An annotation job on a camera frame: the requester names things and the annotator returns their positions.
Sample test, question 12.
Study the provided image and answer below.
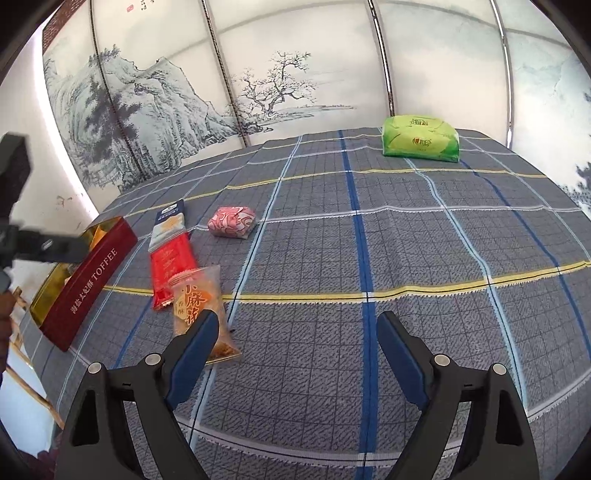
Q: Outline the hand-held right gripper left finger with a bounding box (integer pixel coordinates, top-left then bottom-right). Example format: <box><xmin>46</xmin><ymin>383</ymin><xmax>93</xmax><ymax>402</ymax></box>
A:
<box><xmin>55</xmin><ymin>311</ymin><xmax>220</xmax><ymax>480</ymax></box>

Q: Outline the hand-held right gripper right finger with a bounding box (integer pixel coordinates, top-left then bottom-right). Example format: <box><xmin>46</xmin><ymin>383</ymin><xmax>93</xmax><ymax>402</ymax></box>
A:
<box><xmin>376</xmin><ymin>311</ymin><xmax>541</xmax><ymax>480</ymax></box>

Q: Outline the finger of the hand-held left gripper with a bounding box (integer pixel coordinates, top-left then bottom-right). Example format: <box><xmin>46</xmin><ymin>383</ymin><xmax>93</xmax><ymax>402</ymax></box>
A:
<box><xmin>11</xmin><ymin>225</ymin><xmax>89</xmax><ymax>265</ymax></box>

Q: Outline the red metal tin box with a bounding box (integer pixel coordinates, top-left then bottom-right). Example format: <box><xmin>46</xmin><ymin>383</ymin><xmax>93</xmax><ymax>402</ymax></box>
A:
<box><xmin>28</xmin><ymin>216</ymin><xmax>139</xmax><ymax>354</ymax></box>

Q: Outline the clear fried dough twist packet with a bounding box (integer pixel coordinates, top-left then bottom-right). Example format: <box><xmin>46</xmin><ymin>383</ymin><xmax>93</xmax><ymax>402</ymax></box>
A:
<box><xmin>167</xmin><ymin>265</ymin><xmax>243</xmax><ymax>365</ymax></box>

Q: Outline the red snack packet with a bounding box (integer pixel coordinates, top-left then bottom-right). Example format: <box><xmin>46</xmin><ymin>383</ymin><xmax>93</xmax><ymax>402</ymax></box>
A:
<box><xmin>150</xmin><ymin>233</ymin><xmax>192</xmax><ymax>311</ymax></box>

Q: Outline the navy white cracker packet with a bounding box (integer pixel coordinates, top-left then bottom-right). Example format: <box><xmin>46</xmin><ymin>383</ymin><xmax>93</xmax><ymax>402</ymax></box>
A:
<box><xmin>148</xmin><ymin>198</ymin><xmax>190</xmax><ymax>252</ymax></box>

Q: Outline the pink patterned snack packet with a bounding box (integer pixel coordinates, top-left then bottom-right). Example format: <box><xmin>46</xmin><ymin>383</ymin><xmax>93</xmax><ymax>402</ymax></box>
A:
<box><xmin>207</xmin><ymin>205</ymin><xmax>257</xmax><ymax>239</ymax></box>

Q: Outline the person's left hand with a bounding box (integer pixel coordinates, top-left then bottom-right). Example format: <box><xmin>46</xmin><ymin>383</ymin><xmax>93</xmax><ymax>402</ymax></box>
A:
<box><xmin>0</xmin><ymin>293</ymin><xmax>16</xmax><ymax>372</ymax></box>

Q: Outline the wooden stool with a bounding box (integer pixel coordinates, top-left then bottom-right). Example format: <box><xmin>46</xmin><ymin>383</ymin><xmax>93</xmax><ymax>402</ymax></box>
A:
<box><xmin>7</xmin><ymin>286</ymin><xmax>65</xmax><ymax>430</ymax></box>

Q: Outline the grey plaid tablecloth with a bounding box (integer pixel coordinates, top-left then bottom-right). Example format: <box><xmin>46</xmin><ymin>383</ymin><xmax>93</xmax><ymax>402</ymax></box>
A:
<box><xmin>18</xmin><ymin>127</ymin><xmax>591</xmax><ymax>480</ymax></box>

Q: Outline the green tissue pack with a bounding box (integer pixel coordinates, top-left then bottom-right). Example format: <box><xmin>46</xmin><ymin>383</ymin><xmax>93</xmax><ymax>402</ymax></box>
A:
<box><xmin>381</xmin><ymin>114</ymin><xmax>461</xmax><ymax>163</ymax></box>

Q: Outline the landscape painted folding screen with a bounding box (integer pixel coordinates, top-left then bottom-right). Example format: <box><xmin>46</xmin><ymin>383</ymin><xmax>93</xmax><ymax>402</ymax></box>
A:
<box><xmin>39</xmin><ymin>0</ymin><xmax>591</xmax><ymax>217</ymax></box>

